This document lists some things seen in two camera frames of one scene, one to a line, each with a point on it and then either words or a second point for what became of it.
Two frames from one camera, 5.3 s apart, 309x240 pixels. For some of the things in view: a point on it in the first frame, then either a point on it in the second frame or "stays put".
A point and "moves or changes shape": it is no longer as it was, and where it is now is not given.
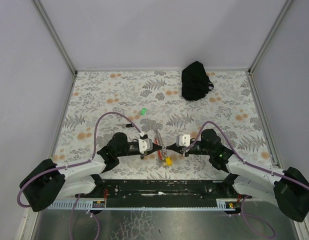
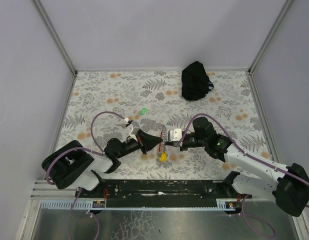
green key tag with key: (143, 111) stays put
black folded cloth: (195, 83) stays put
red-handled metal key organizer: (162, 153) moves or changes shape
